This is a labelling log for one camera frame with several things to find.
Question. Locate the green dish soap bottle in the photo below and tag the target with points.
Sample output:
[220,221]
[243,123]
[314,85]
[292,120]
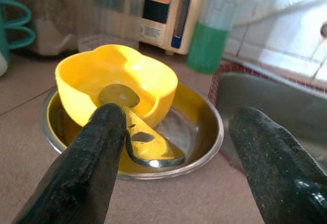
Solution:
[207,50]

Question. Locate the clear pitcher orange lid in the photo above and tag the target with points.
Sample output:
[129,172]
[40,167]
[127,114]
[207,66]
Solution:
[110,9]

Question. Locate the steel spoon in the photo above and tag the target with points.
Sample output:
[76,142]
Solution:
[150,152]

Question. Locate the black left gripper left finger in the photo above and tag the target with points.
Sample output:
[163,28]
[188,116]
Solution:
[84,162]

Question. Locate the yellow plastic bowl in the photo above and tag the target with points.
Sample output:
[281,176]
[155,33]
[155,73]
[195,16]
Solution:
[115,63]

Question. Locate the cream water ionizer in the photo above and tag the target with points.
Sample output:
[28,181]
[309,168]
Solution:
[163,37]

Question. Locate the large steel sink basin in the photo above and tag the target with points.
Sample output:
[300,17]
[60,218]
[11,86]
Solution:
[281,98]

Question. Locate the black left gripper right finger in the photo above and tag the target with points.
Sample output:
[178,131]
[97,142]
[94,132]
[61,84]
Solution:
[278,173]

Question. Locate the steel bowl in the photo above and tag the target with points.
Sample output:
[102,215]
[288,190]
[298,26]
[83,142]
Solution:
[199,132]

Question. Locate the teal rabbit mug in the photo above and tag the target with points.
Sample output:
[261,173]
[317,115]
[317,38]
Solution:
[3,40]

